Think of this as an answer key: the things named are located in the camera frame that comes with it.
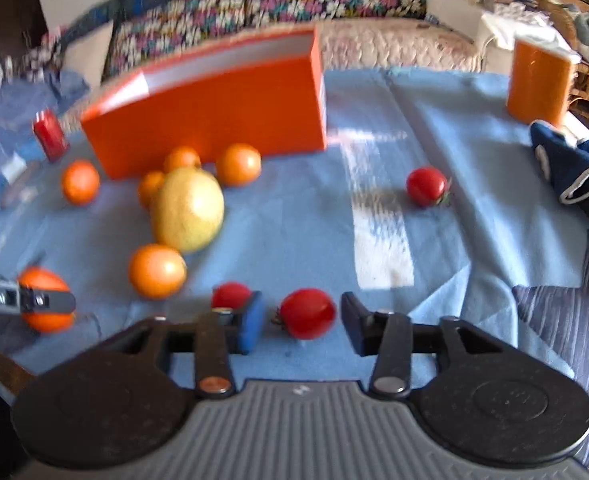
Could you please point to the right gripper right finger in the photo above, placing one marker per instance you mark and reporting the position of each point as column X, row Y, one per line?
column 475, row 395

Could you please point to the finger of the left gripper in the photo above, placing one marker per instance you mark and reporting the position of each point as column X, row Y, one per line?
column 16, row 299

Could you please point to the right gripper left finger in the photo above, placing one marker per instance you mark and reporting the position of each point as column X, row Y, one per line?
column 129, row 395

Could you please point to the orange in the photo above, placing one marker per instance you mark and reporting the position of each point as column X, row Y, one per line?
column 183, row 157
column 157, row 272
column 44, row 323
column 80, row 183
column 148, row 187
column 238, row 165

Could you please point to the red tomato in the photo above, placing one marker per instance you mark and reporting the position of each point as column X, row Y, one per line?
column 428, row 187
column 230, row 296
column 307, row 313

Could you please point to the large yellow pear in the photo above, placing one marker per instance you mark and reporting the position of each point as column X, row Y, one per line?
column 187, row 212

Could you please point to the red tomato behind finger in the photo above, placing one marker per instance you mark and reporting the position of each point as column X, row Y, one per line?
column 230, row 296

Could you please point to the red soda can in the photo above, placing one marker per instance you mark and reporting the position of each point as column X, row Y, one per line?
column 49, row 133

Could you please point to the orange beside pear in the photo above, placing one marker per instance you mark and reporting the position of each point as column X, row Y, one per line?
column 148, row 187

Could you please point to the blue bedsheet pile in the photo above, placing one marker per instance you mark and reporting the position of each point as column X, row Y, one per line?
column 22, row 100

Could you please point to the blue tablecloth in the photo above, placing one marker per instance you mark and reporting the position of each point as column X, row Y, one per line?
column 340, row 221

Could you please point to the blue white sock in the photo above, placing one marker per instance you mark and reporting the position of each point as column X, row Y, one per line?
column 564, row 165

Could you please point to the beige pillow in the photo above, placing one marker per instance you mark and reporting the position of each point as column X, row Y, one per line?
column 87, row 55

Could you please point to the orange cylindrical cup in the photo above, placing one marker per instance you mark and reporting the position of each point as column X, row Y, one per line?
column 542, row 75

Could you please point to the orange cardboard box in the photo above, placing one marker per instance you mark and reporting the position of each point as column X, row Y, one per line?
column 265, row 90

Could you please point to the sofa with quilted cover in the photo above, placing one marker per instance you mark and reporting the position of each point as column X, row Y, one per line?
column 346, row 43

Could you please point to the left floral cushion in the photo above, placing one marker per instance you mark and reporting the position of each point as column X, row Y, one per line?
column 174, row 26

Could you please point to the white draped side table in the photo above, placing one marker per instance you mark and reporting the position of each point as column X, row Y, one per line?
column 492, row 29

